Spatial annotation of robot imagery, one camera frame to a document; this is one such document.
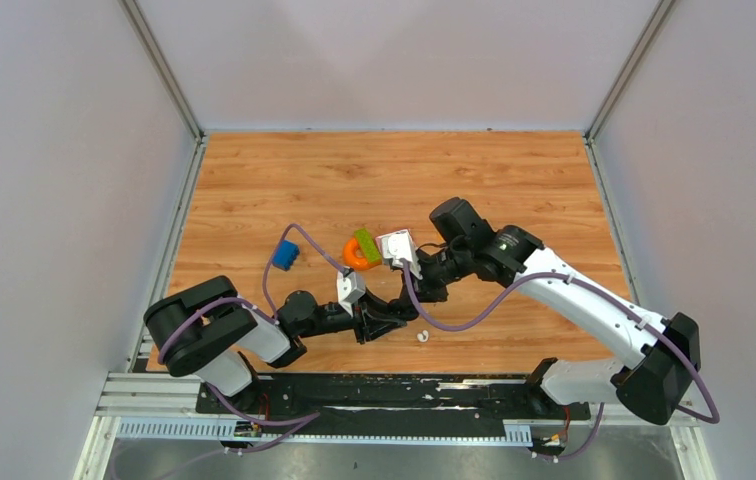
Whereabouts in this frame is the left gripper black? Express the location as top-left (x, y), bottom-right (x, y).
top-left (299, 285), bottom-right (408, 345)

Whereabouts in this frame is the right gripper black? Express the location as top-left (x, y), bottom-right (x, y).
top-left (398, 242), bottom-right (472, 305)

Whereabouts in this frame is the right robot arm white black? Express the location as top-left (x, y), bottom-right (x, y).
top-left (384, 197), bottom-right (706, 425)

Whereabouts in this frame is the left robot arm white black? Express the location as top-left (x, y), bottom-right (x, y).
top-left (143, 274), bottom-right (418, 413)

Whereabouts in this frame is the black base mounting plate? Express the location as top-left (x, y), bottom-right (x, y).
top-left (231, 373), bottom-right (591, 436)

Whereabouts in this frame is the green toy block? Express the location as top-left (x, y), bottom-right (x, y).
top-left (352, 228), bottom-right (382, 269)

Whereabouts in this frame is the blue toy block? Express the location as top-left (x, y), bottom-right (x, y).
top-left (271, 239), bottom-right (300, 271)

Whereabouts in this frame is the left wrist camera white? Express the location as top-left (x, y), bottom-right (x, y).
top-left (336, 268), bottom-right (366, 317)

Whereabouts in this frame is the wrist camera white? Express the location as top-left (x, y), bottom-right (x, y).
top-left (336, 268), bottom-right (366, 317)
top-left (375, 229), bottom-right (422, 279)

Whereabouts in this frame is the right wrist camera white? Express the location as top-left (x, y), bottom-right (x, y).
top-left (375, 229), bottom-right (422, 279)

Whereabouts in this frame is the orange ring toy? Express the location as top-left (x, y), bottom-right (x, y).
top-left (342, 237), bottom-right (382, 271)

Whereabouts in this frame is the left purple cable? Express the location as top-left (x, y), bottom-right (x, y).
top-left (157, 223), bottom-right (355, 480)

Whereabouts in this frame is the white slotted cable duct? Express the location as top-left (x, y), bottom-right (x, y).
top-left (115, 417), bottom-right (533, 447)

